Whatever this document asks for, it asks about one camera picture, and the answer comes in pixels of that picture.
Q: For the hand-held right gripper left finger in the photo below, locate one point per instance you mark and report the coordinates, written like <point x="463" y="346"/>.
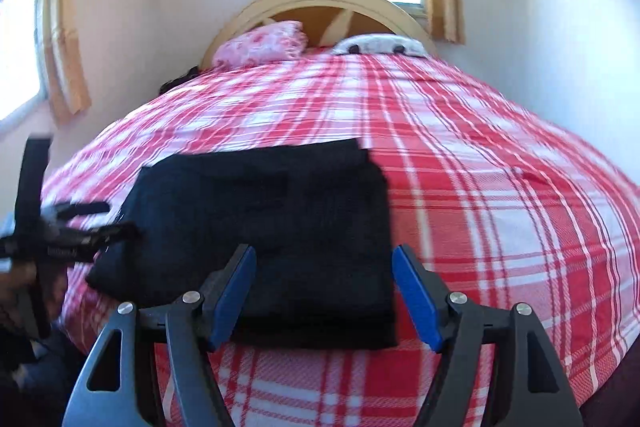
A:
<point x="235" y="292"/>

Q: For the red plaid blanket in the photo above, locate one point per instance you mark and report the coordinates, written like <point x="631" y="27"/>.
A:
<point x="500" y="182"/>

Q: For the dark cloth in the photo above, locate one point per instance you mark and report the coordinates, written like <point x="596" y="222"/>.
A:
<point x="177" y="82"/>

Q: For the white black spotted pillow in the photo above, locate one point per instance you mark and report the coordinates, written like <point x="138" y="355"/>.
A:
<point x="370" y="43"/>

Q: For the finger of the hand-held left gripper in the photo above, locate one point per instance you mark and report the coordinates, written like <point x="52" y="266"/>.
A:
<point x="80" y="211"/>
<point x="112" y="237"/>

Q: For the black pants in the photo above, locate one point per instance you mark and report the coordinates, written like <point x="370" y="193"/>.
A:
<point x="275" y="217"/>

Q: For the pink floral pillow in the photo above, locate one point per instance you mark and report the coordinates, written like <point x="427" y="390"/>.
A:
<point x="260" y="44"/>

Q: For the blue denim cloth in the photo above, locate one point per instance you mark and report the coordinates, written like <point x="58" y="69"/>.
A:
<point x="55" y="372"/>

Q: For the wooden headboard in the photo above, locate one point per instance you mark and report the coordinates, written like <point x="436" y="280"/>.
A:
<point x="320" y="14"/>

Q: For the person's left hand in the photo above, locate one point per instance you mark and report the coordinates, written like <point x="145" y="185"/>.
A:
<point x="20" y="279"/>

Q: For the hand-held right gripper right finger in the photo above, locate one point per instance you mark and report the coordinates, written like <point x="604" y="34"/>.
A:
<point x="415" y="297"/>

